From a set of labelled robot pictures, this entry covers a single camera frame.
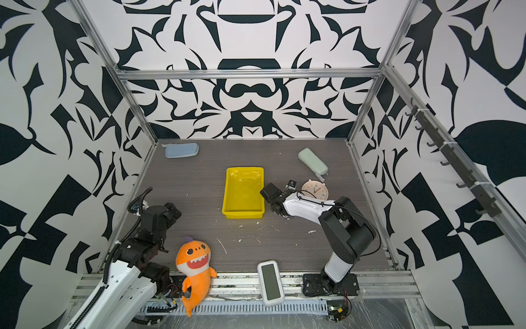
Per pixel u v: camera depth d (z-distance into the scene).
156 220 0.60
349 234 0.46
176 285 0.73
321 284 0.67
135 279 0.52
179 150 1.14
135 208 0.65
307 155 1.11
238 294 0.74
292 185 0.83
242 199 0.94
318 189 0.97
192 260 0.73
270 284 0.72
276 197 0.69
